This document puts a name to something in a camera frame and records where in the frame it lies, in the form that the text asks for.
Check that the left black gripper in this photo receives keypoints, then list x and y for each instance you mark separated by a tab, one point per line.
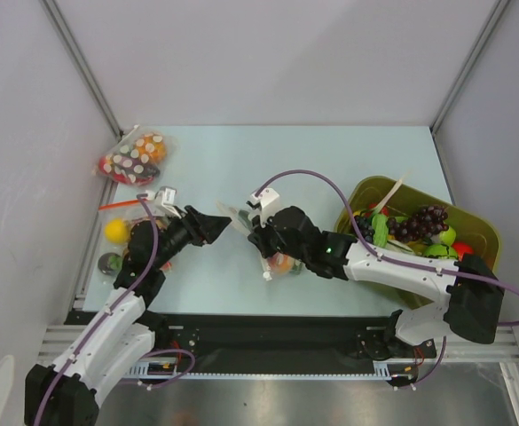
200	226

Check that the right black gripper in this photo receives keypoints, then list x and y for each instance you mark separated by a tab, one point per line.
261	242

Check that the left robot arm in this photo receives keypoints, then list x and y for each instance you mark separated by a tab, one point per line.
73	388

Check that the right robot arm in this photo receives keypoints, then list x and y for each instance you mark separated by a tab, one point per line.
464	298

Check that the dark fake grape bunch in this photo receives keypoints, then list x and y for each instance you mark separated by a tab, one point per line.
365	227

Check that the yellow fake lemon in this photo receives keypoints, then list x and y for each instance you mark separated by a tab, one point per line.
117	231

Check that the orange zipper clear bag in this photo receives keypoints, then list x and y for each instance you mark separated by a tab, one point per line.
110	255

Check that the purple fake grape bunch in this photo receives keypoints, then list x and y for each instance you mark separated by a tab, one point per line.
423	224

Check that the red fake tomato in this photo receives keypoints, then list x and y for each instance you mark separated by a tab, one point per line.
462	249

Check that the olive green plastic bin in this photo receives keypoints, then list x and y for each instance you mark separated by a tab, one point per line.
476	222

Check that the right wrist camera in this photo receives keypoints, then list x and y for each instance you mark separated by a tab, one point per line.
264	205

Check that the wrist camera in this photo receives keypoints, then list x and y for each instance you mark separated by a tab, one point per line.
165	202
264	205

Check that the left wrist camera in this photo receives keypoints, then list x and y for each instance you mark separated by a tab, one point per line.
165	202

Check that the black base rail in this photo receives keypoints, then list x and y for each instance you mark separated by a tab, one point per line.
284	345

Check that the left aluminium frame post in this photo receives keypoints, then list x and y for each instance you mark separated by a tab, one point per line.
81	64

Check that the aluminium frame post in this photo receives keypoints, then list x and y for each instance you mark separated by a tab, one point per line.
481	42
81	64

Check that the right aluminium frame post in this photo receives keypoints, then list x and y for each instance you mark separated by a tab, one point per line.
481	42

